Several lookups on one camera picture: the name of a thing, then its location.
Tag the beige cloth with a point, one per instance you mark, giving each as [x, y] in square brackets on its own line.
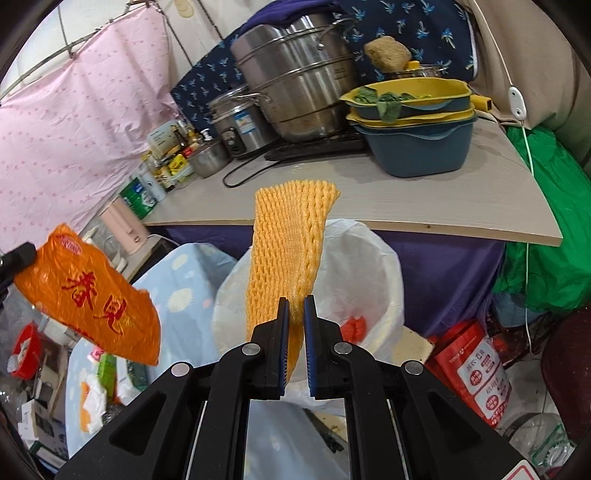
[531, 46]

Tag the clear plastic bottle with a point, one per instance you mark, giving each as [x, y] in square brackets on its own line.
[540, 438]

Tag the dark red stool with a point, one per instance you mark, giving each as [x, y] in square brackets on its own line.
[570, 369]

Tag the green plastic bag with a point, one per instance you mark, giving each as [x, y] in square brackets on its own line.
[554, 230]

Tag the white crumpled plastic bag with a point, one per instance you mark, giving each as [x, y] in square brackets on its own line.
[94, 401]

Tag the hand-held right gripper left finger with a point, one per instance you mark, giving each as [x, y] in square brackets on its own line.
[282, 350]

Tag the yellow foam fruit net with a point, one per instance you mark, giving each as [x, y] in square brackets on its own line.
[286, 230]

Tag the green vegetable leaves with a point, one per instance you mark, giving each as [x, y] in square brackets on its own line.
[388, 104]

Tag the white printed cardboard box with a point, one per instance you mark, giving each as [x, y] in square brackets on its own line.
[41, 420]

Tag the black induction cooktop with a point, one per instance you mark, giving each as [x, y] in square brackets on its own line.
[314, 146]

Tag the red plastic wrapper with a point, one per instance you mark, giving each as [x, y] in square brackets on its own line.
[355, 327]

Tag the small yellow blue drain basin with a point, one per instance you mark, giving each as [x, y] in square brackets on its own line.
[443, 99]

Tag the green snack packet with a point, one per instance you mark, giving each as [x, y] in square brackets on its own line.
[107, 374]

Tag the pink dotted curtain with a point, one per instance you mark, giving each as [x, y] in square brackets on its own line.
[69, 129]

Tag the purple table skirt cloth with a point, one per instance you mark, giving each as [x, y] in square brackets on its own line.
[443, 277]

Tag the red plastic basin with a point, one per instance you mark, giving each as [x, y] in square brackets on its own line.
[25, 350]

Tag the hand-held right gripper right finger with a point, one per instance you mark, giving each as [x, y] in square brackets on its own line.
[309, 350]

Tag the group of condiment bottles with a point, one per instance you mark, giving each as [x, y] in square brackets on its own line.
[171, 157]

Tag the small steel pot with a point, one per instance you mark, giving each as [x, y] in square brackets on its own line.
[210, 159]

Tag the white plastic bin bag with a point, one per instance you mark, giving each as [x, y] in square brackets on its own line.
[364, 258]

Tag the large yellow blue drain basin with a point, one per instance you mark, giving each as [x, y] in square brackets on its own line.
[415, 147]

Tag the red white packaging bag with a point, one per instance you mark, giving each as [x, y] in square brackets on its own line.
[471, 364]

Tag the steel rice cooker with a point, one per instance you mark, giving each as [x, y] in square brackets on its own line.
[238, 124]

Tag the pink electric kettle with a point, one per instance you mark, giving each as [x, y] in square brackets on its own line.
[127, 230]

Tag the orange plastic wrapper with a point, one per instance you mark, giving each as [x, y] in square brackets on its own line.
[92, 295]

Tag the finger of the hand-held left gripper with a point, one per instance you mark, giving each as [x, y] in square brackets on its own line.
[18, 258]

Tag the large steel steamer pot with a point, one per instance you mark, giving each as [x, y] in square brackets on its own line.
[295, 74]

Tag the navy floral cloth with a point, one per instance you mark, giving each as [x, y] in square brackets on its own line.
[415, 27]

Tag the brown loofah sponge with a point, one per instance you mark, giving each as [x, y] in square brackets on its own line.
[388, 54]

